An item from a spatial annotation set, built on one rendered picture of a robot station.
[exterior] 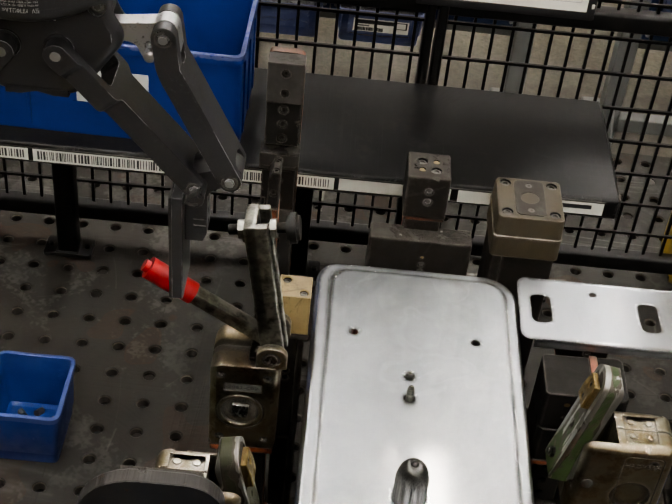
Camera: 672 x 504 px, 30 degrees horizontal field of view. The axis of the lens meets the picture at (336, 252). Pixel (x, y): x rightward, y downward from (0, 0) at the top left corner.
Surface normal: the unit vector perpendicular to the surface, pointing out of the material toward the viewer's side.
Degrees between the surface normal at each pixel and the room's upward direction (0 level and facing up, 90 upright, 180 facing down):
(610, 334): 0
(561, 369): 0
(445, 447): 0
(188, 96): 90
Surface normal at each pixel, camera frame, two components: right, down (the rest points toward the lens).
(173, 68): -0.05, 0.64
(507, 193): 0.08, -0.76
